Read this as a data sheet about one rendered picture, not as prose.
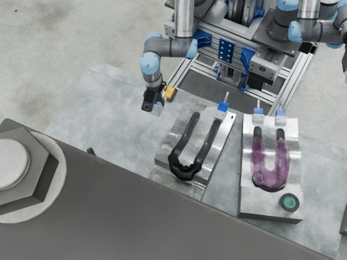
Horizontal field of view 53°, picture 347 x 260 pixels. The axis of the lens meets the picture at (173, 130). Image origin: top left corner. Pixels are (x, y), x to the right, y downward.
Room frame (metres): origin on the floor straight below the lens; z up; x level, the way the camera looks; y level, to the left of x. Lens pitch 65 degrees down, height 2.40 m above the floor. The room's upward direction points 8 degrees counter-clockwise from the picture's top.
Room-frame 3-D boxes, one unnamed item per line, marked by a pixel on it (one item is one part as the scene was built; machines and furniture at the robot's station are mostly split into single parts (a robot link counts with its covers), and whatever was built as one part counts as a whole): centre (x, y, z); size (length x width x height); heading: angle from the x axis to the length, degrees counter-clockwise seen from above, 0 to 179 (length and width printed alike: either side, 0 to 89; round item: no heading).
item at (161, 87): (0.84, 0.05, 1.09); 0.09 x 0.08 x 0.12; 148
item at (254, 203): (0.49, -0.42, 0.86); 0.50 x 0.26 x 0.11; 165
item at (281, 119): (0.74, -0.53, 0.86); 0.13 x 0.05 x 0.05; 165
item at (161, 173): (0.60, -0.07, 0.87); 0.50 x 0.26 x 0.14; 148
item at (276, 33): (1.09, -0.59, 1.09); 0.15 x 0.15 x 0.10
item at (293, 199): (0.28, -0.43, 0.93); 0.08 x 0.08 x 0.04
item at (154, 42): (0.93, 0.02, 1.25); 0.11 x 0.11 x 0.08; 78
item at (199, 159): (0.61, -0.09, 0.92); 0.35 x 0.16 x 0.09; 148
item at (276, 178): (0.49, -0.41, 0.90); 0.26 x 0.18 x 0.08; 165
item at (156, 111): (0.85, 0.05, 0.93); 0.13 x 0.05 x 0.05; 148
